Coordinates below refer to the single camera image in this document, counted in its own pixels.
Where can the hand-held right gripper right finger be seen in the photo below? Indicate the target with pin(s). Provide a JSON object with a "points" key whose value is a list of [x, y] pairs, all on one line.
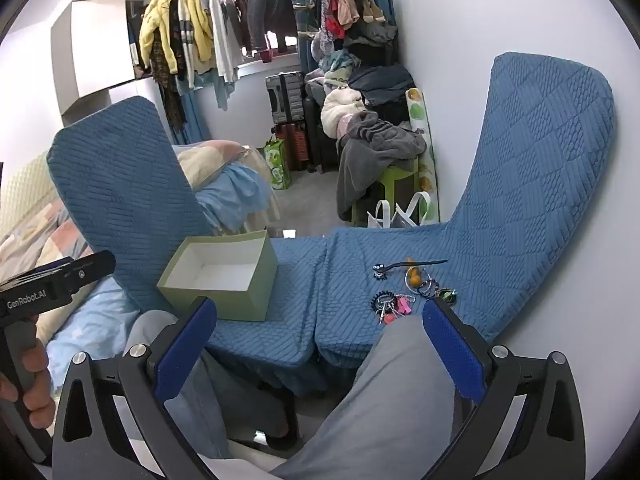
{"points": [[452, 350]]}

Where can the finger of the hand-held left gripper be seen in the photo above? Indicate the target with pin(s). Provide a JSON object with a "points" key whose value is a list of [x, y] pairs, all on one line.
{"points": [[95, 262]]}

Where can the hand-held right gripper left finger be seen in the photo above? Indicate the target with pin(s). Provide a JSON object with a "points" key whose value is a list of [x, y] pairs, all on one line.
{"points": [[185, 347]]}

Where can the green cardboard box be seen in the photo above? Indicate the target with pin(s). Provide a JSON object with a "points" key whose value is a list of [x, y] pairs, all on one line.
{"points": [[220, 300]]}

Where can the person's left hand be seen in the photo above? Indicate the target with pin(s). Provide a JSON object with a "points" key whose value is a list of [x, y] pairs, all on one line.
{"points": [[35, 380]]}

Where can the person's left leg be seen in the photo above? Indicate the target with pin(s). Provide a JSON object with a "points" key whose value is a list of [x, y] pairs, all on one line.
{"points": [[235, 400]]}

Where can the person's leg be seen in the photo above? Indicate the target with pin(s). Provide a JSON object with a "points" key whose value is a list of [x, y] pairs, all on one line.
{"points": [[390, 400], [235, 400]]}

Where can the person's right leg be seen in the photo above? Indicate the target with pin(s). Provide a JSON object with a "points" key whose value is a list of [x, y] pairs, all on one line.
{"points": [[390, 400]]}

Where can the blue covered chair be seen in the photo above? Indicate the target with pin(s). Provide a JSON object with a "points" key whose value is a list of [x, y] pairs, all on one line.
{"points": [[525, 185], [115, 185]]}

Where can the orange gourd pendant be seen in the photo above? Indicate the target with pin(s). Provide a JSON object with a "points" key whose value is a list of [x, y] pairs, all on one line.
{"points": [[412, 276]]}

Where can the white tote bag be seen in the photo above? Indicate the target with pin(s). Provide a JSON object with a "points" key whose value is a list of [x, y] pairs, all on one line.
{"points": [[407, 217], [375, 220]]}

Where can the green plastic stool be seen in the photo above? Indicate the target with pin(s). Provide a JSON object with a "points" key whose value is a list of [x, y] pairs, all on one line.
{"points": [[395, 175]]}

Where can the brown patterned scarf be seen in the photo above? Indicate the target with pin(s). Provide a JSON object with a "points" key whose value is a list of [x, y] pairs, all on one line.
{"points": [[167, 85]]}

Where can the green shopping bag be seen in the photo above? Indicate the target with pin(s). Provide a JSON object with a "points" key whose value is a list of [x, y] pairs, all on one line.
{"points": [[277, 165]]}

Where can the white wardrobe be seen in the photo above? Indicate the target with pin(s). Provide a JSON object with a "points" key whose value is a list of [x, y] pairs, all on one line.
{"points": [[100, 40]]}

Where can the grey fleece garment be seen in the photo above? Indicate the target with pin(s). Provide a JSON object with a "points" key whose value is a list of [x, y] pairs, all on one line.
{"points": [[375, 140]]}

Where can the red suitcase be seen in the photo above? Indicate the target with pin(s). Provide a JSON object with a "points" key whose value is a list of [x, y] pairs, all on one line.
{"points": [[292, 145]]}

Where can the rolled mat with green dots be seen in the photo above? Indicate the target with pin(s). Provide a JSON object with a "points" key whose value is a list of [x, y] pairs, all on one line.
{"points": [[417, 110]]}

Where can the black suitcase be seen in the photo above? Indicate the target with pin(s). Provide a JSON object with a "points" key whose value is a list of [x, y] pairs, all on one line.
{"points": [[320, 145]]}

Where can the yellow hooded jacket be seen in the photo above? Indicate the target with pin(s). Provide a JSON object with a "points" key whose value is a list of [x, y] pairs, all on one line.
{"points": [[155, 25]]}

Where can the striped knit sweater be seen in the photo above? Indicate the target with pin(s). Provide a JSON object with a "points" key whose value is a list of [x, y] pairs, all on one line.
{"points": [[186, 35]]}

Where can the grey suitcase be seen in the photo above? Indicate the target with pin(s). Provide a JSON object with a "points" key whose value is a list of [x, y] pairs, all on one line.
{"points": [[285, 95]]}

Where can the yellow cardigan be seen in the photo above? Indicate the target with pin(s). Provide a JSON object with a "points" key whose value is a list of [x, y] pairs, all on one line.
{"points": [[201, 25]]}

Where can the cream fleece garment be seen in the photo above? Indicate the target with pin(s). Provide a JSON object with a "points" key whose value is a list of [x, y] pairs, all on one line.
{"points": [[337, 107]]}

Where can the pile of clothes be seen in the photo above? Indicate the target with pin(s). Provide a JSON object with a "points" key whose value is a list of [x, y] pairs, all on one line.
{"points": [[380, 85]]}

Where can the dark hooded jacket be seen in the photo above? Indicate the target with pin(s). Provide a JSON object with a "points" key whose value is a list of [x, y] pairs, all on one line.
{"points": [[265, 5]]}

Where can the hanging socks and underwear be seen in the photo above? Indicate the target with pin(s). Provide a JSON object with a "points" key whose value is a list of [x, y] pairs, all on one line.
{"points": [[345, 7]]}

